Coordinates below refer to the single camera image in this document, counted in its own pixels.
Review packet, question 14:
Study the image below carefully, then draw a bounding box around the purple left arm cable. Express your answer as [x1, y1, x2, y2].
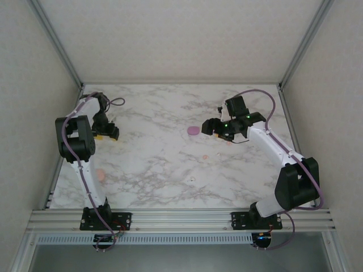
[58, 93, 126, 253]

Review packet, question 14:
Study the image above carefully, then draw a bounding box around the aluminium left lower frame bar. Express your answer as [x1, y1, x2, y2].
[10, 232, 39, 272]

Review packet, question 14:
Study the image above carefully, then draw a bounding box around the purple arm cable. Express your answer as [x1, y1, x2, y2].
[223, 89, 324, 252]
[58, 93, 126, 253]

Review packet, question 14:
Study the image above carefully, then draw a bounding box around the aluminium corner post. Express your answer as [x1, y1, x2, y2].
[27, 0, 85, 91]
[277, 0, 335, 91]

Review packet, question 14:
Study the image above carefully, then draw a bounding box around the grey slotted cable duct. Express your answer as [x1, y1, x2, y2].
[36, 233, 254, 245]

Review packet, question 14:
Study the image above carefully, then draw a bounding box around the aluminium mounting rail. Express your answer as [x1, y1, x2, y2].
[27, 209, 337, 233]

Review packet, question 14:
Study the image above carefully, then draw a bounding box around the aluminium right table side rail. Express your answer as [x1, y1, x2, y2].
[277, 84, 318, 209]

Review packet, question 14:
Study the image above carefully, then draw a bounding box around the aluminium right corner post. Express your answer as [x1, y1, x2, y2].
[277, 0, 335, 91]

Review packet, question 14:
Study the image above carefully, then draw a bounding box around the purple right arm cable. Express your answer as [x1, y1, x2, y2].
[223, 89, 324, 252]

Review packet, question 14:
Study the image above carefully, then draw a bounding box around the aluminium table side rail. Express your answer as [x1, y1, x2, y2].
[42, 84, 85, 210]
[277, 84, 318, 209]

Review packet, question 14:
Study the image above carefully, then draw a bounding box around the aluminium left corner post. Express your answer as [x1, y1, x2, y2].
[27, 0, 85, 91]

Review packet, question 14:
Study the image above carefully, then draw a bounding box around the aluminium frame bar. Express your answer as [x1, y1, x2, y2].
[322, 231, 351, 272]
[10, 232, 39, 272]

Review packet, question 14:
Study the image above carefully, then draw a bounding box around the thin red wire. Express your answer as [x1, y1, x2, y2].
[112, 220, 128, 233]

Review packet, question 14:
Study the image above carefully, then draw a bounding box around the aluminium rear table rail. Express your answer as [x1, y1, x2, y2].
[82, 81, 281, 86]

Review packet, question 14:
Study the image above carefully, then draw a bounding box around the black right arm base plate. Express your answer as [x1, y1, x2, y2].
[231, 211, 284, 230]

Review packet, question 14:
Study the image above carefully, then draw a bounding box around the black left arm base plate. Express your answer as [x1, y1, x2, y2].
[79, 211, 133, 231]

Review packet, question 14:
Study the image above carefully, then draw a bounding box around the aluminium right lower frame bar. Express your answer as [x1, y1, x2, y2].
[322, 231, 351, 272]

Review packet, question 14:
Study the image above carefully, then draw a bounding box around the aluminium left table side rail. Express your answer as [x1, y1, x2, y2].
[42, 84, 85, 210]

